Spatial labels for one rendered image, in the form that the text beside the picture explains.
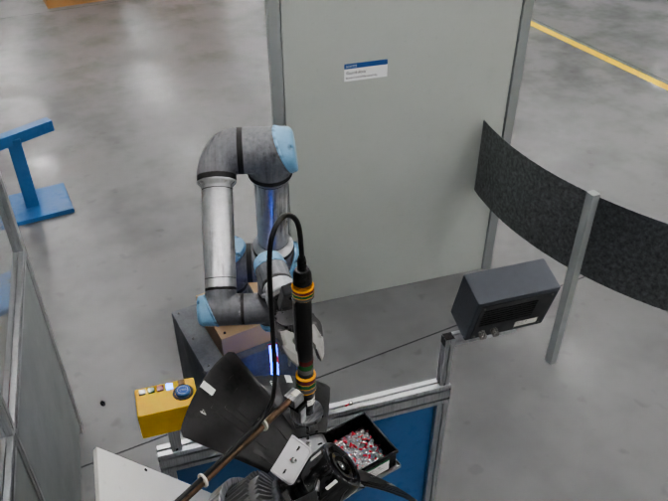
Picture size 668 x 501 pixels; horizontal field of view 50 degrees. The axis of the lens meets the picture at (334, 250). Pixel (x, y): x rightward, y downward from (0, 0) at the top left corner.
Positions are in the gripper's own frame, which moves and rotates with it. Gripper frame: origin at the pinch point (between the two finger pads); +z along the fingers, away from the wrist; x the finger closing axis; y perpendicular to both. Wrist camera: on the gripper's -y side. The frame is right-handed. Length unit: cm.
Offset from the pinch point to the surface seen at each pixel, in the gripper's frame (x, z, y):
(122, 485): 39.6, 4.8, 19.3
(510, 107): -152, -181, 50
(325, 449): -2.0, 4.5, 24.7
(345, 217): -69, -182, 98
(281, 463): 7.7, 4.6, 25.5
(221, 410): 18.1, -2.4, 12.5
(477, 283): -60, -38, 26
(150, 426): 35, -34, 49
